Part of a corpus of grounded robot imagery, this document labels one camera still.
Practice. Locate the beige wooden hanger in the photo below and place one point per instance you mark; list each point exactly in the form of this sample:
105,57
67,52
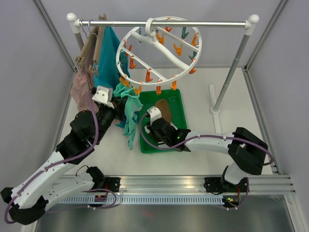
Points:
88,59

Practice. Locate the pink garment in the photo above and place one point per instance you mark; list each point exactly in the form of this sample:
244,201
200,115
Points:
83,82

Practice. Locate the white round clip hanger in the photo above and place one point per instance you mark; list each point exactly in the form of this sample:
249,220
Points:
148,53

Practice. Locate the white black striped sock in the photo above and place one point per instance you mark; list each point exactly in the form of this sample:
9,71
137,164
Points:
153,138

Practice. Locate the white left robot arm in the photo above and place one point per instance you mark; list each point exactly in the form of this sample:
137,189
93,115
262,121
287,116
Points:
29,201

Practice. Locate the white metal clothes rack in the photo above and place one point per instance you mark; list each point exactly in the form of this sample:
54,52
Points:
146,32

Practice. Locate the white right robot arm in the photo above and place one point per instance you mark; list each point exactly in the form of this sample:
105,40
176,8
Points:
247,151

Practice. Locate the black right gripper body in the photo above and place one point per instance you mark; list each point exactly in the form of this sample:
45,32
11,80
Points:
167,141

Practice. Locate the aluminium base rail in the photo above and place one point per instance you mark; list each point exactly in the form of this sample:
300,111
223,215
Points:
167,190

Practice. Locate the mint green patterned sock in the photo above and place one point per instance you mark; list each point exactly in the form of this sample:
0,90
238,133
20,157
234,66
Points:
132,109

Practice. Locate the orange clothes peg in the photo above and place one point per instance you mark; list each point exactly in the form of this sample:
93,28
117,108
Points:
137,90
158,90

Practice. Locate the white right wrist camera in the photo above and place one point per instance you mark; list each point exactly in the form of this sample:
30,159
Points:
154,113

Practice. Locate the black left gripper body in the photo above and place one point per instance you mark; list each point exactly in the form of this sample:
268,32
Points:
116,111

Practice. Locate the teal shirt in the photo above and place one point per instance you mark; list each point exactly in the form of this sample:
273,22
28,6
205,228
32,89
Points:
108,74

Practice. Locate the green plastic tray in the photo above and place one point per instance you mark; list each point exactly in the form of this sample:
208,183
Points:
174,100

